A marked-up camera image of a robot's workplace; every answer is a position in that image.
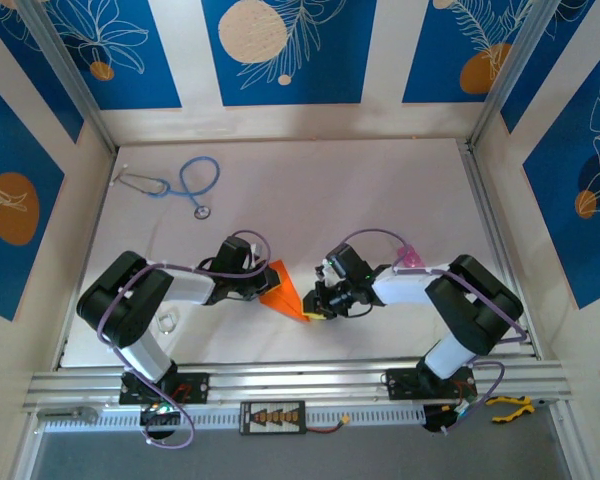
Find orange cloth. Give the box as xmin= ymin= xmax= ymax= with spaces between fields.
xmin=258 ymin=259 xmax=312 ymax=324

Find pink plastic piece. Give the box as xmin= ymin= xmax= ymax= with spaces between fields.
xmin=393 ymin=244 xmax=427 ymax=270

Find clear plastic clip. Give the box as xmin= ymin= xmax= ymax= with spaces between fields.
xmin=154 ymin=308 xmax=181 ymax=335

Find blue stethoscope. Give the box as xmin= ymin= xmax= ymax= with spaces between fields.
xmin=110 ymin=156 xmax=222 ymax=221

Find black power distribution board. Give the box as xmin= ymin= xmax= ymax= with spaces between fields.
xmin=239 ymin=399 xmax=307 ymax=435

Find black controller board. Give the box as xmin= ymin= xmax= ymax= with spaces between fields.
xmin=138 ymin=403 xmax=182 ymax=427
xmin=422 ymin=403 xmax=481 ymax=435

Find yellow and black pliers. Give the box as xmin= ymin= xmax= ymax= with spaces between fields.
xmin=485 ymin=394 xmax=535 ymax=425

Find aluminium front rail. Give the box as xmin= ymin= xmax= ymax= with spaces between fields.
xmin=22 ymin=355 xmax=574 ymax=415

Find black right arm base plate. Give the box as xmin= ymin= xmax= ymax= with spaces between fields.
xmin=385 ymin=367 xmax=477 ymax=401

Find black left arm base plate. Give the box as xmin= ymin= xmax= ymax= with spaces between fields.
xmin=118 ymin=372 xmax=211 ymax=405

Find red wire with yellow plug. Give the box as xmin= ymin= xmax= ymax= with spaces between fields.
xmin=305 ymin=414 xmax=354 ymax=434

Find slotted grey cable duct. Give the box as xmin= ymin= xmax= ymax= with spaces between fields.
xmin=39 ymin=404 xmax=426 ymax=434

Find aluminium side rail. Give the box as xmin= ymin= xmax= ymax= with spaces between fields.
xmin=457 ymin=139 xmax=540 ymax=359

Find aluminium corner post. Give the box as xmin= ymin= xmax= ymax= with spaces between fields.
xmin=465 ymin=0 xmax=599 ymax=151
xmin=14 ymin=0 xmax=120 ymax=157

